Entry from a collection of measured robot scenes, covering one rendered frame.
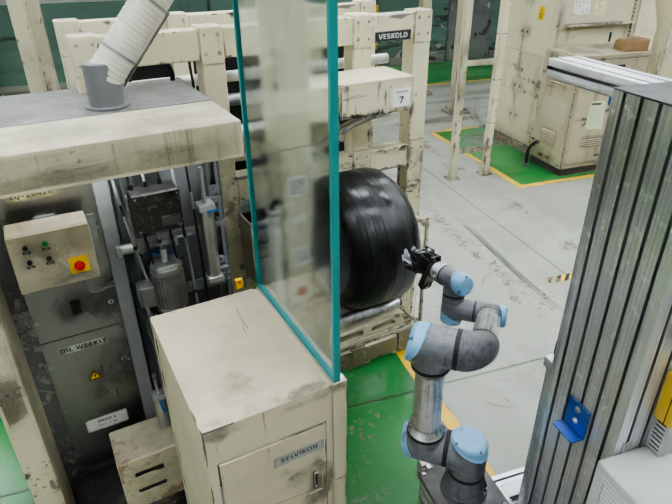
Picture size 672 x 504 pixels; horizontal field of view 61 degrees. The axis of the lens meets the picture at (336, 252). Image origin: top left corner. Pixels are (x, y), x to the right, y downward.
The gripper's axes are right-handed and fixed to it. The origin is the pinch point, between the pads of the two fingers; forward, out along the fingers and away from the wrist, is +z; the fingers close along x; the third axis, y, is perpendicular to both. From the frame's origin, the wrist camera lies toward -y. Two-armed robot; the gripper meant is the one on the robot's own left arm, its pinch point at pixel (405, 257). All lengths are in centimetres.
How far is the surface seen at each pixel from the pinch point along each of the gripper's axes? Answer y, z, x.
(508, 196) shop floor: -95, 243, -290
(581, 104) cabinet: -17, 244, -385
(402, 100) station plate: 51, 42, -29
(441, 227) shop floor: -97, 220, -188
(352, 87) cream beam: 60, 41, -4
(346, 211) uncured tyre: 18.6, 14.0, 16.5
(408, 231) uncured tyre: 8.7, 3.5, -4.2
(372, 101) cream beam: 53, 42, -14
